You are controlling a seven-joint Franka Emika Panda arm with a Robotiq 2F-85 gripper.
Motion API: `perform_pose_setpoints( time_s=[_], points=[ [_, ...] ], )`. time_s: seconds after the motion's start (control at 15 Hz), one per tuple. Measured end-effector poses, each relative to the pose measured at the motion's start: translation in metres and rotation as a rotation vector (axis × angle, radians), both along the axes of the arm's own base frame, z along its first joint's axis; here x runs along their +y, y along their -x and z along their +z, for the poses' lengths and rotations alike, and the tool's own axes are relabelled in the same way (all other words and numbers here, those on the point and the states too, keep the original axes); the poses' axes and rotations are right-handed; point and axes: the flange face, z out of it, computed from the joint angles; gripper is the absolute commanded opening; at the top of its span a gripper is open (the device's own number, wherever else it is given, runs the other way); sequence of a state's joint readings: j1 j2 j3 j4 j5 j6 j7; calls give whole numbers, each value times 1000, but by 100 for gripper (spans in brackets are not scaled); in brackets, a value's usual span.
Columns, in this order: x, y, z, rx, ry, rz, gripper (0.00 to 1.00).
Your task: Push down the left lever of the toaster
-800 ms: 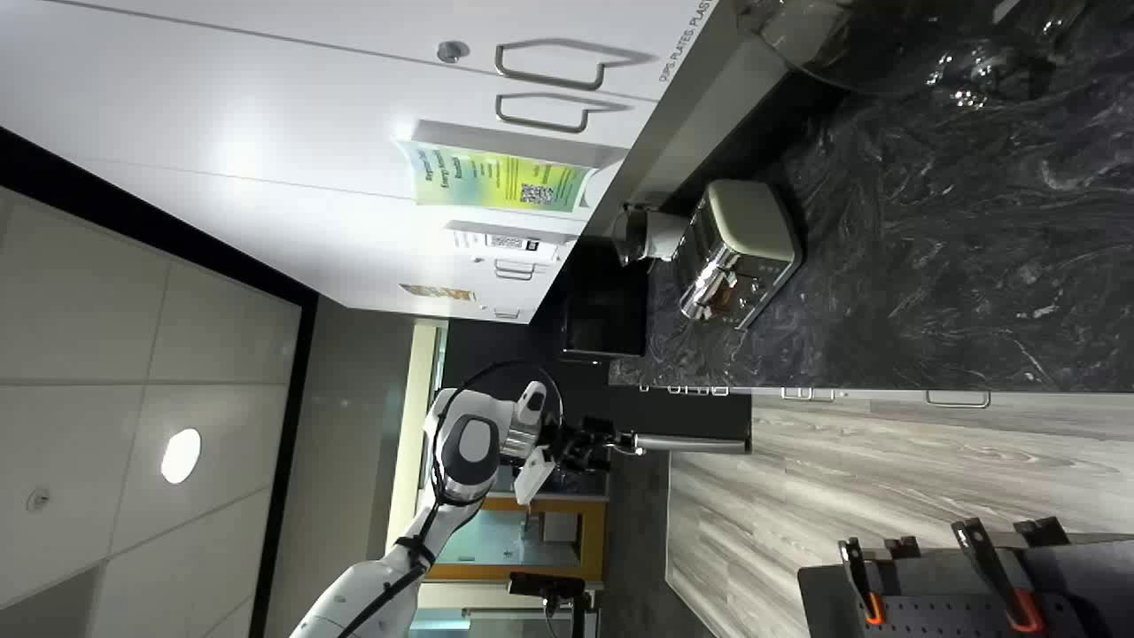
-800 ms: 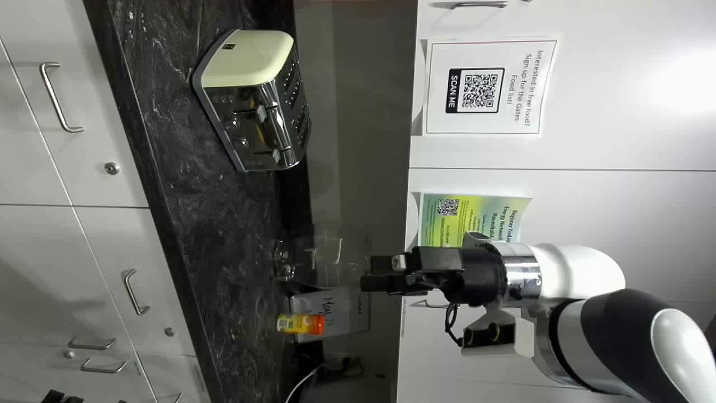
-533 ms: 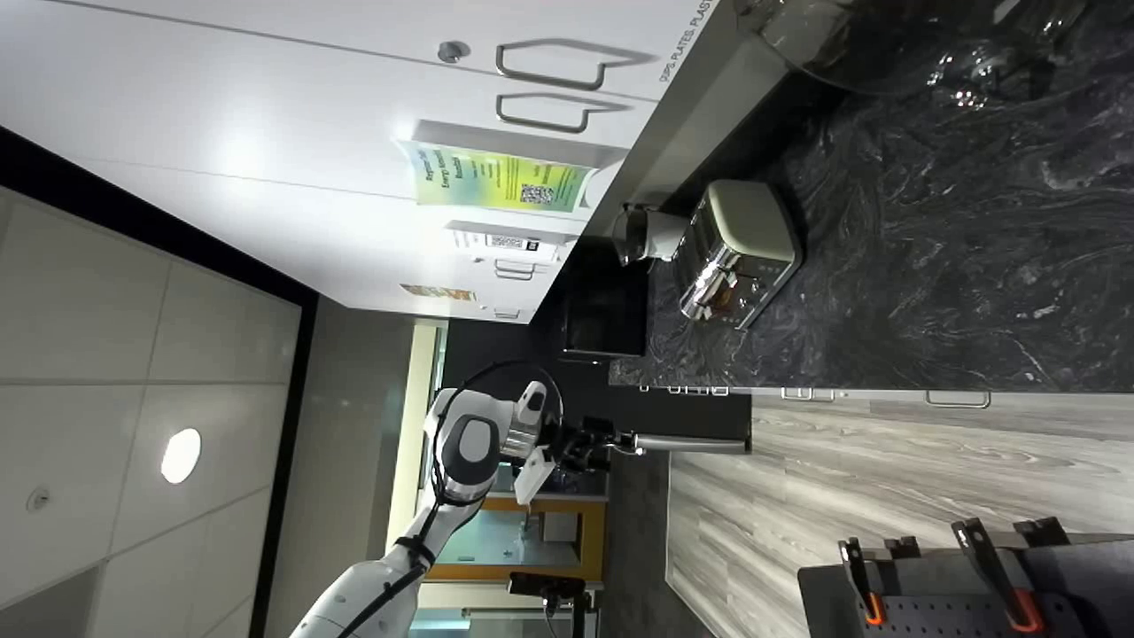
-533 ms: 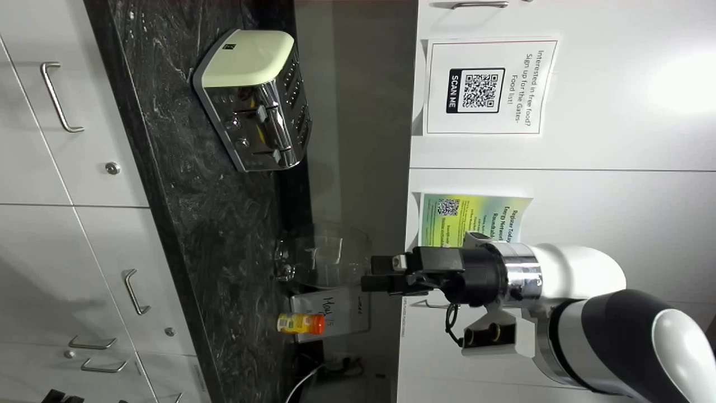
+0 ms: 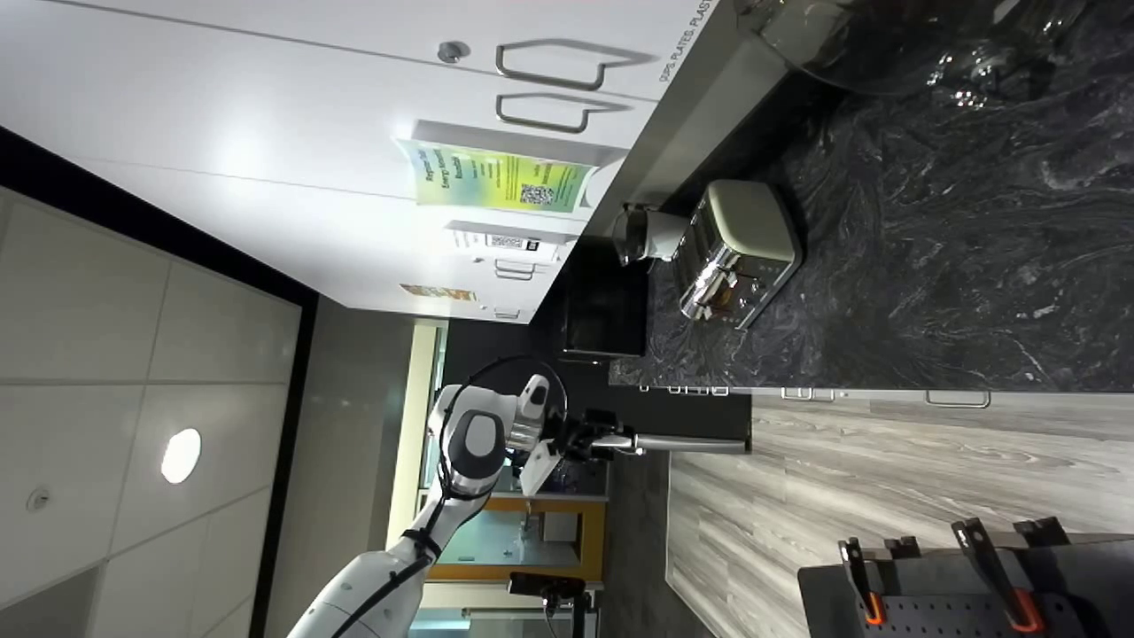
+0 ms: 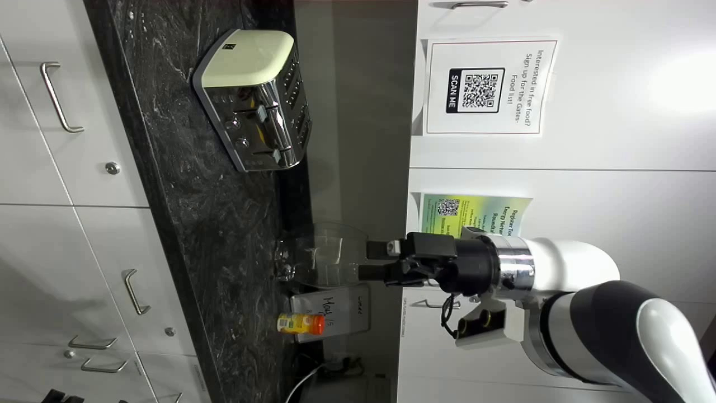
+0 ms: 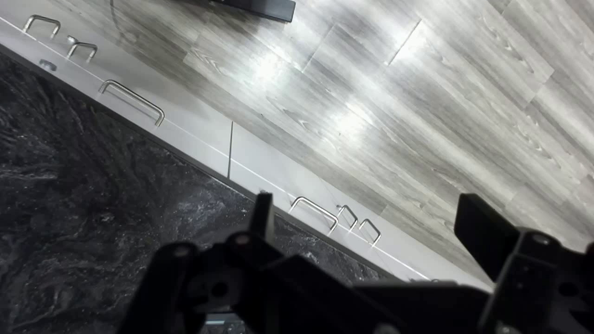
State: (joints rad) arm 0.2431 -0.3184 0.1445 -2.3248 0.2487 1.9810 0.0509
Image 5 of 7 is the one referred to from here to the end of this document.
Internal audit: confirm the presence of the white cabinet door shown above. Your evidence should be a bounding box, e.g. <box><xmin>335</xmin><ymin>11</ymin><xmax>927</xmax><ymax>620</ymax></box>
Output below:
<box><xmin>48</xmin><ymin>0</ymin><xmax>713</xmax><ymax>106</ymax></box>
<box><xmin>0</xmin><ymin>0</ymin><xmax>657</xmax><ymax>327</ymax></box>

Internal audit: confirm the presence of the black perforated tool board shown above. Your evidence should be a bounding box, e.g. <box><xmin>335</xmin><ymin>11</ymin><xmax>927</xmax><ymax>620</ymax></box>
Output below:
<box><xmin>794</xmin><ymin>535</ymin><xmax>1134</xmax><ymax>638</ymax></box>

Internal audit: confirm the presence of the black orange clamp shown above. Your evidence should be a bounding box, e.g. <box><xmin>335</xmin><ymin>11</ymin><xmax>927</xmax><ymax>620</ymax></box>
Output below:
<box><xmin>945</xmin><ymin>513</ymin><xmax>1052</xmax><ymax>638</ymax></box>
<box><xmin>831</xmin><ymin>535</ymin><xmax>889</xmax><ymax>629</ymax></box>

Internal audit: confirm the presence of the green paper poster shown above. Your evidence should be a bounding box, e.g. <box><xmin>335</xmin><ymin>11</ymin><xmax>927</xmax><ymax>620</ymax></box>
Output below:
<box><xmin>404</xmin><ymin>139</ymin><xmax>596</xmax><ymax>219</ymax></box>

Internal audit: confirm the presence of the grey cabinet door handle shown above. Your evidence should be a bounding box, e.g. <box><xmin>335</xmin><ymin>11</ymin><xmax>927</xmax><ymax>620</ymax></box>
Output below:
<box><xmin>491</xmin><ymin>89</ymin><xmax>639</xmax><ymax>139</ymax></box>
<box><xmin>491</xmin><ymin>34</ymin><xmax>659</xmax><ymax>96</ymax></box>

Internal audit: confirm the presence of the silver black kettle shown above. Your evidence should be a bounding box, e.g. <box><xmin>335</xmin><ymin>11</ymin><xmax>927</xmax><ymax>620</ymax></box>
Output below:
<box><xmin>614</xmin><ymin>198</ymin><xmax>694</xmax><ymax>269</ymax></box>

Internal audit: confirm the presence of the black microwave oven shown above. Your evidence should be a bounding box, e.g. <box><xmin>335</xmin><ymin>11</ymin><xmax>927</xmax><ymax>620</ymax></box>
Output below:
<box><xmin>557</xmin><ymin>232</ymin><xmax>653</xmax><ymax>360</ymax></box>

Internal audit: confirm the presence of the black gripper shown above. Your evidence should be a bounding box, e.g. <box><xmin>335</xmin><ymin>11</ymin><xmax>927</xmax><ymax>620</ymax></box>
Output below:
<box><xmin>550</xmin><ymin>411</ymin><xmax>647</xmax><ymax>466</ymax></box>

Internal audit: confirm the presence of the chrome two-slot toaster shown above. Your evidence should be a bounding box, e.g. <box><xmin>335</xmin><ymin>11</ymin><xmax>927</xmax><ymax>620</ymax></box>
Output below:
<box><xmin>673</xmin><ymin>175</ymin><xmax>807</xmax><ymax>334</ymax></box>

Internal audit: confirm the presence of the round ceiling light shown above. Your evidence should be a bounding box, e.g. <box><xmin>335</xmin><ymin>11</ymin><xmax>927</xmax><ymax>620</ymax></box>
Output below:
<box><xmin>155</xmin><ymin>424</ymin><xmax>204</xmax><ymax>490</ymax></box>

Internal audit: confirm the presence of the white printed notice sheet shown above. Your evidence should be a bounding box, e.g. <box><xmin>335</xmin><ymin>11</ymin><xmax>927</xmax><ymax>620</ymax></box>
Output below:
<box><xmin>443</xmin><ymin>219</ymin><xmax>581</xmax><ymax>257</ymax></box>

